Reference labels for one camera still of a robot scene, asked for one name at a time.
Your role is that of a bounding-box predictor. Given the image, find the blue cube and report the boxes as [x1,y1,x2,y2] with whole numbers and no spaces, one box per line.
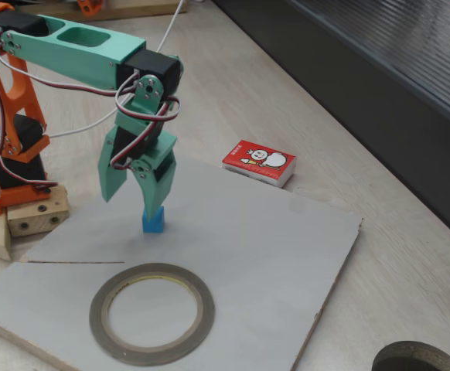
[141,206,165,235]

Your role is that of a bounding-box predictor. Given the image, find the grey board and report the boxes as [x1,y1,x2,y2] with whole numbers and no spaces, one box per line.
[0,148,364,371]

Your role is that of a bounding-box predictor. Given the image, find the grey tape ring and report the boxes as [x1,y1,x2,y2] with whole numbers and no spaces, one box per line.
[88,262,216,367]

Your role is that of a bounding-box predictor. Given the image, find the dark ribbed glass partition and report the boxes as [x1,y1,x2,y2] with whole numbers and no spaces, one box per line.
[213,0,450,250]

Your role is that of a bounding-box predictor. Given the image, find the orange green leader arm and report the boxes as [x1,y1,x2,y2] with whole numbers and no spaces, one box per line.
[76,0,105,17]

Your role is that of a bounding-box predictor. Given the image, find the wooden block with screw holes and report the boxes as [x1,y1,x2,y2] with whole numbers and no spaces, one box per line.
[6,187,70,237]

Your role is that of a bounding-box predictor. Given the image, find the white usb cable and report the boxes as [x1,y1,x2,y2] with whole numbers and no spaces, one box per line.
[46,0,186,139]

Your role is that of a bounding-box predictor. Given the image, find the long wooden plank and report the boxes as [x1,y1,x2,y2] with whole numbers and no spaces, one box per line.
[15,0,189,22]

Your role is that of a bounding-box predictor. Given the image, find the red cartoon print box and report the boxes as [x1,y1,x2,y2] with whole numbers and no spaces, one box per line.
[221,139,298,189]

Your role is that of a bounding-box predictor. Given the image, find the round desk cable hole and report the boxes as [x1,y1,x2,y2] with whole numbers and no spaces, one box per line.
[371,340,450,371]

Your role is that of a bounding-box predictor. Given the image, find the red white black servo wires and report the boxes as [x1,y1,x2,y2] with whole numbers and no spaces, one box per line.
[0,29,182,194]

